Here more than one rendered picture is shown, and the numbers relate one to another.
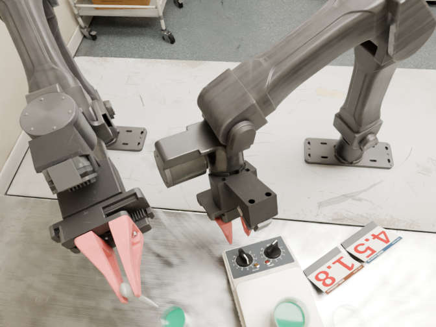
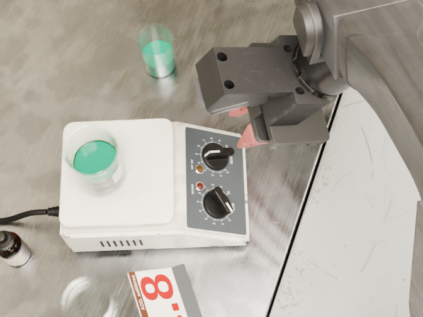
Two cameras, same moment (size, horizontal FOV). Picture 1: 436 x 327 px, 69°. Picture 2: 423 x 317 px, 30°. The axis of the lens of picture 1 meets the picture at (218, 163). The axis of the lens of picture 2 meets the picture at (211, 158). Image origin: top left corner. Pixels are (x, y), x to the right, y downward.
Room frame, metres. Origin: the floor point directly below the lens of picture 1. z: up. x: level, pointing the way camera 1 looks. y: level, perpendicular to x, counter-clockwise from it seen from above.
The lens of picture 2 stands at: (0.22, -0.36, 1.75)
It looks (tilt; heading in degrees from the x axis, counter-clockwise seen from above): 67 degrees down; 103
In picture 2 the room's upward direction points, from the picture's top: 6 degrees counter-clockwise
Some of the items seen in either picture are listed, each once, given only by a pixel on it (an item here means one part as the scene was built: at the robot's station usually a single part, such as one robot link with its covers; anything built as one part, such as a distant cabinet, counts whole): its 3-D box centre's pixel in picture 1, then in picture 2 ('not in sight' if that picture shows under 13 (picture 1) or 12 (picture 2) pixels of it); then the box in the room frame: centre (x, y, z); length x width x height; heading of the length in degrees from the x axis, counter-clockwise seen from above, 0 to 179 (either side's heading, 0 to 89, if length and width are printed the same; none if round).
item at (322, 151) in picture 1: (351, 145); not in sight; (0.39, -0.31, 0.94); 0.20 x 0.07 x 0.08; 78
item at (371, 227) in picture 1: (370, 241); not in sight; (0.17, -0.29, 0.92); 0.09 x 0.06 x 0.04; 117
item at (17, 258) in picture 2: not in sight; (9, 245); (-0.06, -0.16, 0.93); 0.03 x 0.03 x 0.07
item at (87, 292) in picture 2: (347, 320); (87, 303); (0.03, -0.20, 0.91); 0.06 x 0.06 x 0.02
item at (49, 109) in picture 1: (69, 124); not in sight; (0.26, 0.18, 1.26); 0.12 x 0.09 x 0.12; 21
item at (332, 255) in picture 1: (332, 268); (169, 307); (0.12, -0.20, 0.92); 0.09 x 0.06 x 0.04; 117
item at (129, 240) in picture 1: (112, 260); not in sight; (0.10, 0.12, 1.22); 0.09 x 0.07 x 0.07; 21
